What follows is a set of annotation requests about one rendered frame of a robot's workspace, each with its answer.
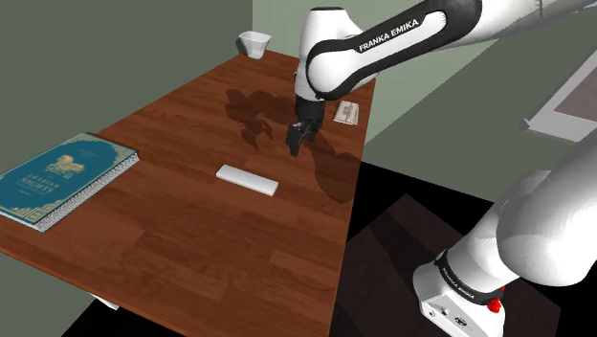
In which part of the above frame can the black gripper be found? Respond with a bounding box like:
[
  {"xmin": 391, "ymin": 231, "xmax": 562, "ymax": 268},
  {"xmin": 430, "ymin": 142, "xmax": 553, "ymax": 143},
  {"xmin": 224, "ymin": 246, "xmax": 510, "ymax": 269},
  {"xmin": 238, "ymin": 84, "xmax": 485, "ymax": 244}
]
[{"xmin": 285, "ymin": 96, "xmax": 326, "ymax": 158}]

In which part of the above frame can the white flat rectangular bar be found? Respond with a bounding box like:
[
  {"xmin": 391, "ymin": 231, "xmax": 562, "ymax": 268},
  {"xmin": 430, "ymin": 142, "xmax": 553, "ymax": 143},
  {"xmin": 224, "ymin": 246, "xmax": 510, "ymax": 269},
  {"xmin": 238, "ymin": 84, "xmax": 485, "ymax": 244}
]
[{"xmin": 215, "ymin": 163, "xmax": 280, "ymax": 197}]

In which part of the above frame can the white square bowl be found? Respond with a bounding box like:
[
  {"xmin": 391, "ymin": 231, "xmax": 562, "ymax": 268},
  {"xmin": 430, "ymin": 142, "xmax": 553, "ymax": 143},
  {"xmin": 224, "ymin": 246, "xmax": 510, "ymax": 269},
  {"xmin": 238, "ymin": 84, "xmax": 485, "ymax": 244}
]
[{"xmin": 237, "ymin": 30, "xmax": 273, "ymax": 60}]

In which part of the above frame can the brown wooden table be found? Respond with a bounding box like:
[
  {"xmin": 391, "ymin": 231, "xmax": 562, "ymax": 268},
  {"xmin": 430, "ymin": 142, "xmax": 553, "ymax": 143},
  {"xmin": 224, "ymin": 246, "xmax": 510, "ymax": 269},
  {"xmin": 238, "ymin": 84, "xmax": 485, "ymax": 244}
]
[{"xmin": 0, "ymin": 48, "xmax": 377, "ymax": 337}]

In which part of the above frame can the dark robot stand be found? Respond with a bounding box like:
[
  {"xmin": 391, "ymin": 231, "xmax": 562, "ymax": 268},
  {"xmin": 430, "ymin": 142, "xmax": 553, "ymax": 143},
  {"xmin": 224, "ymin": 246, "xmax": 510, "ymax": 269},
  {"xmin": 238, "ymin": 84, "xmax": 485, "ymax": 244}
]
[{"xmin": 328, "ymin": 192, "xmax": 564, "ymax": 337}]

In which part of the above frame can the blue and gold book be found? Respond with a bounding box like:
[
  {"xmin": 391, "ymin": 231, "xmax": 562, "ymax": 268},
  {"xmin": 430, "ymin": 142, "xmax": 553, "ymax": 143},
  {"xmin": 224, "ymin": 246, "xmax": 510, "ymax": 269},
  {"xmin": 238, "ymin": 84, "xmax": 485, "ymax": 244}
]
[{"xmin": 0, "ymin": 132, "xmax": 141, "ymax": 234}]

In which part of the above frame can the white framed wall picture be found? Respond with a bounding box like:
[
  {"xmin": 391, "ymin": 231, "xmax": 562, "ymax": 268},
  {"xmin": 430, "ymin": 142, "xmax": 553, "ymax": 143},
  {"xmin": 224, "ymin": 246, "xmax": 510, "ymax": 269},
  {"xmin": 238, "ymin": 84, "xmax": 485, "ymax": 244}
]
[{"xmin": 519, "ymin": 45, "xmax": 597, "ymax": 145}]

